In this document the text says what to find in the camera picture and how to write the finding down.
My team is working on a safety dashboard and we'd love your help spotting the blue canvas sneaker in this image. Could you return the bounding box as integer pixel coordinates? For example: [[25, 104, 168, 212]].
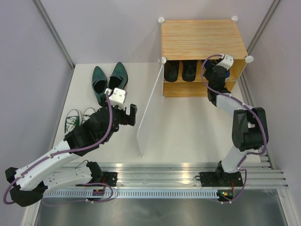
[[200, 60, 210, 71], [225, 70, 230, 80]]

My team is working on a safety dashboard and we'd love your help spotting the white cabinet door panel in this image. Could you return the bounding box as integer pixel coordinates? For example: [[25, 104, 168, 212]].
[[136, 64, 164, 157]]

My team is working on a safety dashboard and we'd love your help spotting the black leather shoe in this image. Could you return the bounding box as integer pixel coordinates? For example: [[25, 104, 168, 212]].
[[182, 60, 198, 82], [164, 60, 180, 82]]

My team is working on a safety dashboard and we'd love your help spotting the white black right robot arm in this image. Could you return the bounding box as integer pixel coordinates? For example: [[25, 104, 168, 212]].
[[200, 55, 269, 186]]

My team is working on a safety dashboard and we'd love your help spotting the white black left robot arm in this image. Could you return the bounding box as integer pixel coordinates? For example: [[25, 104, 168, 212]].
[[3, 94, 137, 207]]

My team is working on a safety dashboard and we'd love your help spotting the left green leather shoe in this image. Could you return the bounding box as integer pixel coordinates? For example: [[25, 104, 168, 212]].
[[92, 66, 108, 106]]

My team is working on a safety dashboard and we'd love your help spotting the green leather shoe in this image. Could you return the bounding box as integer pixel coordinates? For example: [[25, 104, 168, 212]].
[[92, 66, 108, 106], [109, 62, 128, 90]]

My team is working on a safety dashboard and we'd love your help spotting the right green leather shoe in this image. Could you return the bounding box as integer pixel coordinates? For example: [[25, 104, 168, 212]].
[[109, 62, 128, 90]]

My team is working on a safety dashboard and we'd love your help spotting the wooden shoe cabinet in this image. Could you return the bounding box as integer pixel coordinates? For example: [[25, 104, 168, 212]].
[[158, 16, 253, 97]]

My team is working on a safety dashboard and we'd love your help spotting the right green canvas sneaker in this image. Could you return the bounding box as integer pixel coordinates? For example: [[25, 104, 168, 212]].
[[81, 107, 96, 124]]

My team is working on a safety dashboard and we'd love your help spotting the green canvas sneaker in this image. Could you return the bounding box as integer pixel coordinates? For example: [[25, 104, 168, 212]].
[[64, 109, 82, 135], [81, 107, 96, 124]]

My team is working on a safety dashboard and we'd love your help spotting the left green canvas sneaker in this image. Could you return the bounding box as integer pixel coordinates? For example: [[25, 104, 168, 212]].
[[64, 109, 82, 135]]

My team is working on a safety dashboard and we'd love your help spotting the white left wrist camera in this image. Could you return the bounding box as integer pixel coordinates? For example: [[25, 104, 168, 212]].
[[105, 88, 127, 110]]

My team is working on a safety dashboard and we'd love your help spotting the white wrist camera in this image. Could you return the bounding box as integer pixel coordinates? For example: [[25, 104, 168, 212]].
[[105, 88, 127, 110], [217, 54, 234, 71]]

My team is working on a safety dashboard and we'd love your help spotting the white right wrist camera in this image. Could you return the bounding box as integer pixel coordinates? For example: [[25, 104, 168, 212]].
[[217, 54, 234, 71]]

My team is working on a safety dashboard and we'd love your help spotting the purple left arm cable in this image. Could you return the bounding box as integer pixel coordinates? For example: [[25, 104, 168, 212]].
[[3, 92, 115, 207]]

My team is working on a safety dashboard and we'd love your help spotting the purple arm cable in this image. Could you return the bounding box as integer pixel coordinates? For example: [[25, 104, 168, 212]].
[[201, 54, 270, 203], [3, 92, 115, 207]]

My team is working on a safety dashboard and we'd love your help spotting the aluminium mounting rail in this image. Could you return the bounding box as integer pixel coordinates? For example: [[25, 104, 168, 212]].
[[44, 150, 289, 189]]

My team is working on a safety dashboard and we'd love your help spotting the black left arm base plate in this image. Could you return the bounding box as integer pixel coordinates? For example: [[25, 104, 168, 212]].
[[76, 172, 118, 187]]

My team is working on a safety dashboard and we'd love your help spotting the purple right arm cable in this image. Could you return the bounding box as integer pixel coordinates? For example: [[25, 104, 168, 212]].
[[201, 54, 270, 203]]

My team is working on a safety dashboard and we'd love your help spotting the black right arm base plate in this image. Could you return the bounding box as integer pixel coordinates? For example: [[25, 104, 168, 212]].
[[198, 172, 244, 187]]

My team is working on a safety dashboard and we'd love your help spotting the white slotted cable duct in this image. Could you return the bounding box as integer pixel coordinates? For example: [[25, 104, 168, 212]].
[[45, 188, 219, 199]]

